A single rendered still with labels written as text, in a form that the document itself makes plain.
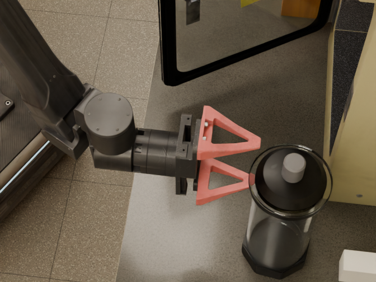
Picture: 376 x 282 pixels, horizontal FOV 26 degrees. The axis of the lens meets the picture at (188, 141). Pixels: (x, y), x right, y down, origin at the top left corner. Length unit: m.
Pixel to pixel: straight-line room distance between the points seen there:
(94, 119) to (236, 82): 0.50
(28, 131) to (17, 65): 1.26
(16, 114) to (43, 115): 1.23
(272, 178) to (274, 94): 0.38
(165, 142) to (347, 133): 0.27
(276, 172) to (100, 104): 0.25
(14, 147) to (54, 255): 0.33
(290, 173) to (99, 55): 1.67
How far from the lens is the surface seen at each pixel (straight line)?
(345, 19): 1.38
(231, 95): 1.39
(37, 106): 1.01
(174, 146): 1.00
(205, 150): 0.95
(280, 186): 1.04
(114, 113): 0.95
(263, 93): 1.40
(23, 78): 0.98
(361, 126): 1.11
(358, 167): 1.21
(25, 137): 2.21
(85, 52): 2.64
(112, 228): 2.31
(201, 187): 1.07
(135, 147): 1.02
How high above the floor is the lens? 2.09
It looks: 59 degrees down
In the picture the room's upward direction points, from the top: straight up
